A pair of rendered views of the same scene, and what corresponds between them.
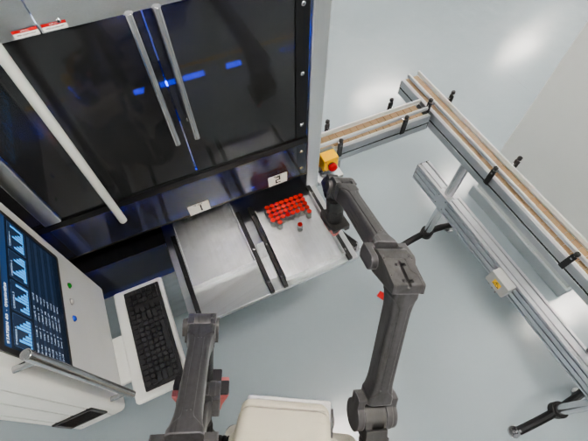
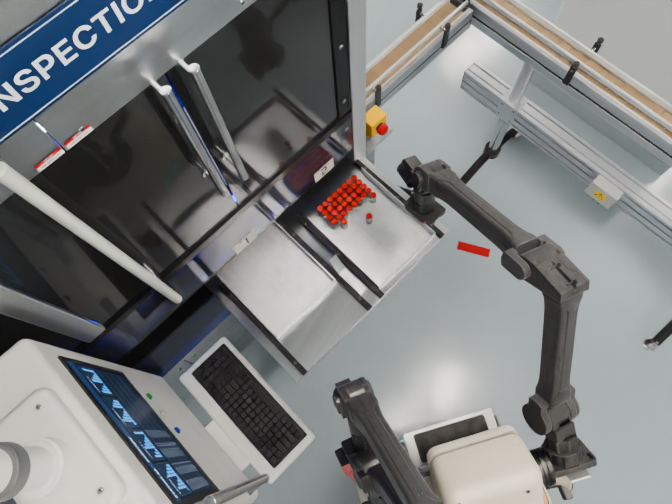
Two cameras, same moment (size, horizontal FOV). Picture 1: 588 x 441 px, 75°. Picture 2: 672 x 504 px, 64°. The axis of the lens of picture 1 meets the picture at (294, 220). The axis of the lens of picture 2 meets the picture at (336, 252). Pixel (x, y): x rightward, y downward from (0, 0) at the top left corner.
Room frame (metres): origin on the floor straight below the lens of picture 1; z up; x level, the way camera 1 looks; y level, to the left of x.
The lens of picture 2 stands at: (0.19, 0.24, 2.56)
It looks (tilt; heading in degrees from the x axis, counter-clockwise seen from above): 71 degrees down; 348
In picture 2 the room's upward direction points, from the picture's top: 9 degrees counter-clockwise
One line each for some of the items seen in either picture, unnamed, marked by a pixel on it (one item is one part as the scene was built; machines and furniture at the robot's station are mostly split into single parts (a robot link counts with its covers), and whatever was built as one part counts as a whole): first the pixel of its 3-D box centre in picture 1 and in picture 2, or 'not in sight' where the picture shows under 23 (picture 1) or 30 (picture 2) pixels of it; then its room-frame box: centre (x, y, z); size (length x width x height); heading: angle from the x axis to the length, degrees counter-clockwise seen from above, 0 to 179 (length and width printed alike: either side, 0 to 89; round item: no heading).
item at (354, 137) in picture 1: (365, 129); (398, 58); (1.36, -0.35, 0.92); 0.69 x 0.16 x 0.16; 114
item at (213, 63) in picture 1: (244, 87); (279, 93); (0.96, 0.15, 1.51); 0.43 x 0.01 x 0.59; 114
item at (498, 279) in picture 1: (500, 282); (603, 191); (0.73, -1.02, 0.50); 0.12 x 0.05 x 0.09; 24
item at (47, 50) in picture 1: (93, 133); (126, 222); (0.77, 0.56, 1.51); 0.47 x 0.01 x 0.59; 114
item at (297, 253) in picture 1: (298, 233); (370, 226); (0.79, -0.02, 0.90); 0.34 x 0.26 x 0.04; 24
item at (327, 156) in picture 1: (327, 159); (372, 120); (1.11, -0.15, 1.00); 0.08 x 0.07 x 0.07; 24
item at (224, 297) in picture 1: (256, 241); (324, 254); (0.76, 0.16, 0.87); 0.70 x 0.48 x 0.02; 114
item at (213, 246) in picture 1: (212, 241); (271, 273); (0.76, 0.34, 0.90); 0.34 x 0.26 x 0.04; 24
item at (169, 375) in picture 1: (151, 332); (247, 403); (0.41, 0.55, 0.82); 0.40 x 0.14 x 0.02; 24
